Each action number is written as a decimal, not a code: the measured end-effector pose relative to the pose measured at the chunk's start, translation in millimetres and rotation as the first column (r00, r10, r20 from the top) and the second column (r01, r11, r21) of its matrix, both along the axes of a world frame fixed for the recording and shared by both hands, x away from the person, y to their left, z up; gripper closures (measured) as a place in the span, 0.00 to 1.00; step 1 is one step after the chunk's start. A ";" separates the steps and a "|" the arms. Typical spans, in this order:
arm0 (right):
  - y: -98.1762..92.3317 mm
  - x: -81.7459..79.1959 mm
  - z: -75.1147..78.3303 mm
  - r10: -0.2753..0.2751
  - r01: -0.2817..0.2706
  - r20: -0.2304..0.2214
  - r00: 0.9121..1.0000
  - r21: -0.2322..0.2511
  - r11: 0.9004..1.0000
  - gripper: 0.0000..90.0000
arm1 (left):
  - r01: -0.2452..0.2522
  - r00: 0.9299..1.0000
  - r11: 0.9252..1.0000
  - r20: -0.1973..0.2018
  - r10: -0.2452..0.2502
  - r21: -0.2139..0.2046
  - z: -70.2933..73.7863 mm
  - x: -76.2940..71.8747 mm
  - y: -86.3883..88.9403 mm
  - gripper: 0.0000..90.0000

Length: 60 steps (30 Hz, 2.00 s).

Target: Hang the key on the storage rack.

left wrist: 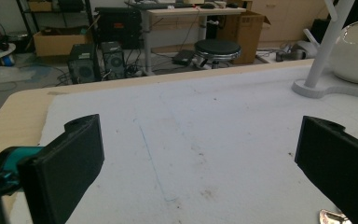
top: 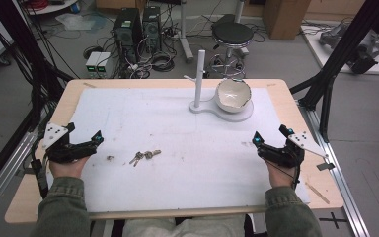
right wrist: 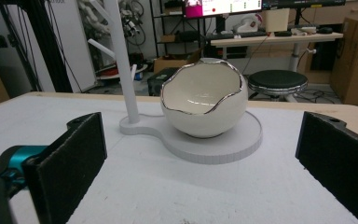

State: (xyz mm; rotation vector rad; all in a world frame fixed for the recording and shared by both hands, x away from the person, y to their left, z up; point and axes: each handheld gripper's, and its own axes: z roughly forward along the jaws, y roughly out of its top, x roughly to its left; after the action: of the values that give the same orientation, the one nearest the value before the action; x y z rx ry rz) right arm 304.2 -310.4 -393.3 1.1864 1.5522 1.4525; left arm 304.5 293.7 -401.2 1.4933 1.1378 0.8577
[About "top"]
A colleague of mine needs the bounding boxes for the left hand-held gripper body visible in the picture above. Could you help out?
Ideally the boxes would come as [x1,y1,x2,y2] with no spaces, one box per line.
[41,122,97,164]

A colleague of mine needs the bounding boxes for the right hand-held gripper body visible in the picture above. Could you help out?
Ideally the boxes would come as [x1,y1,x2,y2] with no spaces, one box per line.
[257,131,329,170]

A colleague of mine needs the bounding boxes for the bunch of metal keys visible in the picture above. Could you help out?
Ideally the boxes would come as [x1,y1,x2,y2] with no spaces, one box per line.
[128,149,163,168]

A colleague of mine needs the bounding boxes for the person's left hand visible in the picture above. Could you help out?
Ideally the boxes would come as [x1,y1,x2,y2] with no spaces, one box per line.
[48,156,92,181]

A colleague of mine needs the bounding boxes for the person's right hand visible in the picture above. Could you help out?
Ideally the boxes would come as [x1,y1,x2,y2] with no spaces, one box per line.
[265,160,299,190]

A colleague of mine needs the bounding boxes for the black tape piece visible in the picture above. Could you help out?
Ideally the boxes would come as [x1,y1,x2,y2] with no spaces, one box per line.
[316,161,337,172]

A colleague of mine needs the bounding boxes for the thin wooden stick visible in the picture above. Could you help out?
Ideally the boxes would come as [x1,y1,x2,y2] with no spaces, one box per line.
[304,181,331,205]

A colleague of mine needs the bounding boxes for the white power supply unit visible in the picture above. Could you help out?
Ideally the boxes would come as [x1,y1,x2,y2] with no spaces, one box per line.
[95,51,113,79]
[85,51,103,75]

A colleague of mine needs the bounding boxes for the white stand with pole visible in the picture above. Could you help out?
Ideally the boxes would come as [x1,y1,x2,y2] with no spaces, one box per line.
[183,49,255,123]

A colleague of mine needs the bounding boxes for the white table mat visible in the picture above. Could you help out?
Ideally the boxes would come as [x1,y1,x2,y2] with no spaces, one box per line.
[45,86,311,213]

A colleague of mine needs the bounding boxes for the clear plastic bag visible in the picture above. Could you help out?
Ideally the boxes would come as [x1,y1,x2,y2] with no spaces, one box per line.
[54,12,109,33]

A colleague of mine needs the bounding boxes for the white board with devices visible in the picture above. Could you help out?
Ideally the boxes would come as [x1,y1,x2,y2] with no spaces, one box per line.
[300,23,379,76]

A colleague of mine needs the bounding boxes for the black round stool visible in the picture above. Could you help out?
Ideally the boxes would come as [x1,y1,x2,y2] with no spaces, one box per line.
[211,21,256,79]

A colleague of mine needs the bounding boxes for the brown cardboard box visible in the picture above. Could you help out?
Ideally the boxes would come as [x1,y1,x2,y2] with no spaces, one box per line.
[262,0,312,41]

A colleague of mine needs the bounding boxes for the person's legs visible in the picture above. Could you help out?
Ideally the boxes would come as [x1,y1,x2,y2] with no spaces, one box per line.
[121,214,249,237]

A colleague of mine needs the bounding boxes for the black computer tower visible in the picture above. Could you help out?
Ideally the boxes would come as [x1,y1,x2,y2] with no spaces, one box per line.
[113,7,143,47]
[141,5,163,51]

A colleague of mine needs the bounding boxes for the round white table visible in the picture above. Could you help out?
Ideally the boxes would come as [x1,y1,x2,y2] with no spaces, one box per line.
[25,0,81,16]

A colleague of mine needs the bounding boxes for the white metal stand leg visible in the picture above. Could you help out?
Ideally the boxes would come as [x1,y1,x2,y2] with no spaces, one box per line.
[177,0,195,64]

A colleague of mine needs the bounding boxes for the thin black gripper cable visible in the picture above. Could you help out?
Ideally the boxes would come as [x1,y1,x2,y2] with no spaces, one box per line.
[265,157,302,192]

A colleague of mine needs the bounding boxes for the aluminium rail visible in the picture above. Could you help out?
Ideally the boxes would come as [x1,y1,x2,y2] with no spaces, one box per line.
[297,100,373,237]
[0,129,40,225]

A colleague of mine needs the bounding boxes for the black metal frame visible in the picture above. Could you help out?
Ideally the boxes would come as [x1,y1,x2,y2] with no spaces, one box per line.
[0,0,75,198]
[289,0,379,143]

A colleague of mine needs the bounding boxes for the coiled black cable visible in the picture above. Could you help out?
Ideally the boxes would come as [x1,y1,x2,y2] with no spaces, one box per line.
[150,51,176,73]

